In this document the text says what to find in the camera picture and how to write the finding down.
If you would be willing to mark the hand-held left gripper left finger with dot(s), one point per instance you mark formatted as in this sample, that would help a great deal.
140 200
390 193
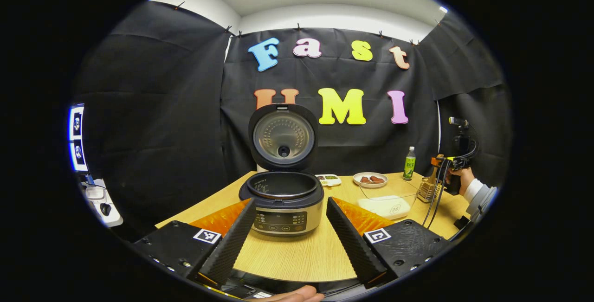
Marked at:
232 246

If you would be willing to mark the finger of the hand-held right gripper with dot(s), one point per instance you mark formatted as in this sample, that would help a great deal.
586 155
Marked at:
438 161

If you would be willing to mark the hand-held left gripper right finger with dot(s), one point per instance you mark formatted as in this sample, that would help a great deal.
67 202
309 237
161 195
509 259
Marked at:
350 246

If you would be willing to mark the black silver rice cooker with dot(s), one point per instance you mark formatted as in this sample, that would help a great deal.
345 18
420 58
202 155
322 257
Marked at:
287 218

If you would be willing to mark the green tea bottle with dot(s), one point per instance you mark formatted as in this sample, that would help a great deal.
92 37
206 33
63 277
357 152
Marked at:
409 167

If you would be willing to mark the clear glass dish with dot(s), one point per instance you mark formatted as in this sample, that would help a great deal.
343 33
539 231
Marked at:
399 190

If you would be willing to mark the brown meat piece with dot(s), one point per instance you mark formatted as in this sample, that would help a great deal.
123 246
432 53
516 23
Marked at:
365 180
377 180

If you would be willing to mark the white round plate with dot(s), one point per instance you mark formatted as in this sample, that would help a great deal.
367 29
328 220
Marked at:
370 185

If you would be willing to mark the white divided bean dish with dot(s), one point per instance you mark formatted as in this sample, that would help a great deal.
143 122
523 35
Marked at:
328 180

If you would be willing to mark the computer mouse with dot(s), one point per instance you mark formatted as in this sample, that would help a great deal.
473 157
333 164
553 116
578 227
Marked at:
106 209

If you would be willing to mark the white side desk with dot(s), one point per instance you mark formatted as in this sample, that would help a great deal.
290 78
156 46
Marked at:
95 195

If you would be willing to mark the black backdrop cloth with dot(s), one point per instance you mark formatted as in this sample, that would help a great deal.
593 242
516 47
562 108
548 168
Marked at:
153 107

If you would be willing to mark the computer monitor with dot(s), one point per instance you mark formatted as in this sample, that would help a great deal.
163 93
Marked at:
78 137

